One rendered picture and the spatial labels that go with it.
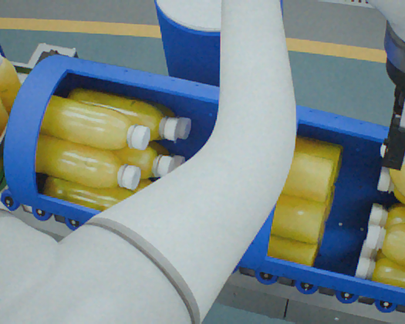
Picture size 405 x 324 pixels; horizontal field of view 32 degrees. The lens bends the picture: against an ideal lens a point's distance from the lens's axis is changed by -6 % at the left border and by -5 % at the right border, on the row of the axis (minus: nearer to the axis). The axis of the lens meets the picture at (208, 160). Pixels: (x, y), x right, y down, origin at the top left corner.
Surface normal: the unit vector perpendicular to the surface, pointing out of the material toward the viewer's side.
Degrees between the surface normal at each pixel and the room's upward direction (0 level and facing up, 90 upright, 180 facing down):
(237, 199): 38
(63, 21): 0
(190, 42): 90
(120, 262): 19
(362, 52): 0
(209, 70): 90
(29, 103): 13
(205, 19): 0
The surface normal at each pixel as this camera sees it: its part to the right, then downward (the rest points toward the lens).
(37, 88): -0.07, -0.51
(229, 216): 0.66, -0.26
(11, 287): 0.21, -0.58
